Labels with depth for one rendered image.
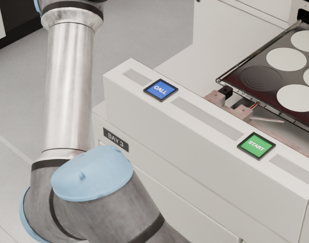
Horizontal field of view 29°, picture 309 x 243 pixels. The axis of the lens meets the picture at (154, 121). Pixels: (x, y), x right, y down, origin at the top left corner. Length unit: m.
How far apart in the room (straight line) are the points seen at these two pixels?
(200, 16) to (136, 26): 1.32
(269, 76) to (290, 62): 0.08
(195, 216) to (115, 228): 0.56
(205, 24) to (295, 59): 0.53
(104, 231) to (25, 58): 2.33
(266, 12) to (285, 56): 0.29
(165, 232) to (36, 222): 0.22
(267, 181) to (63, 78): 0.43
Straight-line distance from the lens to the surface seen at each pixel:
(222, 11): 1.95
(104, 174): 0.87
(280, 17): 1.81
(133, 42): 3.20
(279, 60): 1.56
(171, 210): 1.49
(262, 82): 1.48
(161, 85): 1.35
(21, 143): 2.67
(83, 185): 0.87
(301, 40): 1.64
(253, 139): 1.23
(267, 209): 1.23
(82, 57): 1.09
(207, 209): 1.37
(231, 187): 1.26
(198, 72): 1.63
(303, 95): 1.46
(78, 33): 1.10
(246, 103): 1.49
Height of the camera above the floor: 1.80
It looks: 42 degrees down
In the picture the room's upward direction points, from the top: 1 degrees counter-clockwise
